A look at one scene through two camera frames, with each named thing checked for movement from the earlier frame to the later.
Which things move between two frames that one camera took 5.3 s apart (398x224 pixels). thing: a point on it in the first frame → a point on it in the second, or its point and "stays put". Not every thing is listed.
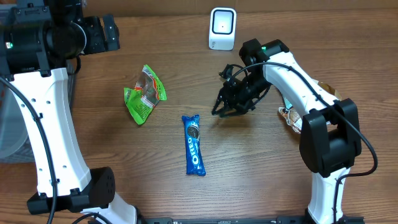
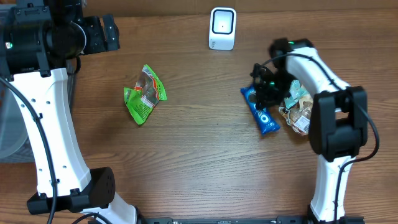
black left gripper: (99, 42) stays put
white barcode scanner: (222, 28) stays put
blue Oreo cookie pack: (193, 151) → (265, 123)
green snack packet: (140, 101) stays put
